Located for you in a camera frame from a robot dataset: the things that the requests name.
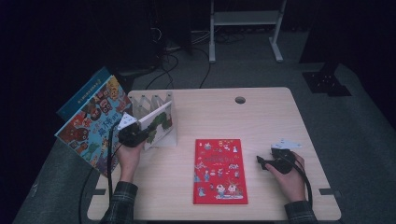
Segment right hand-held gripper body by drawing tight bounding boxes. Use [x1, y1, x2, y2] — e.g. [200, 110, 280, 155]
[268, 138, 303, 175]

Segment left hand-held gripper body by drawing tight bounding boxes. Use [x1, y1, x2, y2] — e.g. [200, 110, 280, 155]
[117, 112, 146, 148]

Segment white picture book green drawing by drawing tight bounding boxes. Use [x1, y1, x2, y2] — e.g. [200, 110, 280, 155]
[137, 100, 174, 151]

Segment clear acrylic book rack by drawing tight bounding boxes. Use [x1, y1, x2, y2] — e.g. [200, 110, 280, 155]
[127, 91, 178, 151]

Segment light blue animals picture book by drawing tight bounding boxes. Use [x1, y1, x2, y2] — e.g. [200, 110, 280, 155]
[53, 74, 134, 178]

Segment red picture book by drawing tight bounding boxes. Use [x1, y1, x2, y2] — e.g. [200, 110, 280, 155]
[192, 138, 249, 206]

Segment blue monster picture book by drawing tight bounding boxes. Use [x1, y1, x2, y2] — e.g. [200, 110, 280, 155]
[55, 65, 113, 122]

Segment person's left hand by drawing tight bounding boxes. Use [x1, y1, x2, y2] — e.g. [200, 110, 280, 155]
[116, 141, 146, 185]

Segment person's right hand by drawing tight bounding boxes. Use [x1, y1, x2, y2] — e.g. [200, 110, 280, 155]
[264, 151, 307, 203]

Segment black floor stand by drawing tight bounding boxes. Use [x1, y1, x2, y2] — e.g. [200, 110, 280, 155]
[300, 0, 353, 98]
[115, 70, 138, 94]

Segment right hand-held gripper black cable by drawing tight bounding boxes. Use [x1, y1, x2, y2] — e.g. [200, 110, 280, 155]
[279, 151, 314, 210]

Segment hand-held gripper black cable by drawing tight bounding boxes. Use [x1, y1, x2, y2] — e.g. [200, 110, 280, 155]
[279, 151, 314, 210]
[106, 122, 121, 201]

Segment left hand-held gripper black cable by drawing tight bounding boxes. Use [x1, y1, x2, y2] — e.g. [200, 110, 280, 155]
[106, 122, 121, 201]

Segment grey table edge bracket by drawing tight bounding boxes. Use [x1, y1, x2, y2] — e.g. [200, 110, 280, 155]
[318, 188, 342, 199]

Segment black floor cable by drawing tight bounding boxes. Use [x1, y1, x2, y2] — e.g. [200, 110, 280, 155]
[145, 51, 180, 91]
[190, 46, 213, 90]

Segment black hanging cable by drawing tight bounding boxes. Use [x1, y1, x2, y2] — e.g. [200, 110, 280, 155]
[78, 167, 96, 224]

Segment grey floor bracket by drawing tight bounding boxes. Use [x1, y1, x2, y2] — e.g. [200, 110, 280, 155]
[28, 181, 40, 199]

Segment white metal desk frame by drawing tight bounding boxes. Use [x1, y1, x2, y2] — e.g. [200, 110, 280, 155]
[208, 0, 288, 64]

